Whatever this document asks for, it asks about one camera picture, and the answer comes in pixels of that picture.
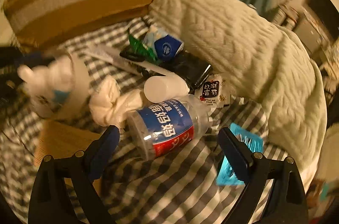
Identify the white plastic bottle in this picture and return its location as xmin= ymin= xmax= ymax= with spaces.
xmin=144 ymin=75 xmax=190 ymax=103

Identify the translucent white comb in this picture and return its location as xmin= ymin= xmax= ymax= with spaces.
xmin=85 ymin=44 xmax=176 ymax=78

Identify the blue foil packet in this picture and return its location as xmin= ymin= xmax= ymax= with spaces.
xmin=216 ymin=123 xmax=263 ymax=186

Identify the white crumpled cloth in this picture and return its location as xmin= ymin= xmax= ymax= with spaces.
xmin=89 ymin=75 xmax=148 ymax=129

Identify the clear bottle blue red label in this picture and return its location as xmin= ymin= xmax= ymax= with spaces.
xmin=126 ymin=94 xmax=212 ymax=160

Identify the white snack sachet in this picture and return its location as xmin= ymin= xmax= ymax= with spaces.
xmin=194 ymin=74 xmax=230 ymax=108

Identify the green snack packet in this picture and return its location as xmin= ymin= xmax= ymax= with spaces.
xmin=128 ymin=34 xmax=158 ymax=64

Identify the cream knitted blanket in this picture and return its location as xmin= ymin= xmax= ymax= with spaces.
xmin=151 ymin=0 xmax=327 ymax=188

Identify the blue white tissue pack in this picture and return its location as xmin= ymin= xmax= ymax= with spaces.
xmin=143 ymin=25 xmax=184 ymax=61

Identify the black phone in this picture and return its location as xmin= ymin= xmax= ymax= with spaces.
xmin=160 ymin=51 xmax=213 ymax=90

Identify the black television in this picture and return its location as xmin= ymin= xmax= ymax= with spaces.
xmin=306 ymin=0 xmax=339 ymax=41

